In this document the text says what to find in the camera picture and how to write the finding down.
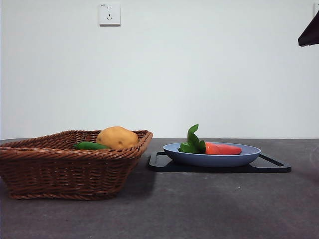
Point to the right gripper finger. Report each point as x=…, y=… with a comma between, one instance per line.
x=311, y=35

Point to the orange carrot with green leaves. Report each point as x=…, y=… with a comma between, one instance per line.
x=219, y=149

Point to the light blue round plate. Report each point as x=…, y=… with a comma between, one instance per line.
x=211, y=160

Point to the dark rectangular tray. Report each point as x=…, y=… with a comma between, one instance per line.
x=159, y=164

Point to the yellow-brown potato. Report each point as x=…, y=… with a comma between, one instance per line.
x=117, y=138

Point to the green pepper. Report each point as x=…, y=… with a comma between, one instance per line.
x=87, y=145

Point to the brown wicker basket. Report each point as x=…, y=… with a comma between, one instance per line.
x=62, y=171

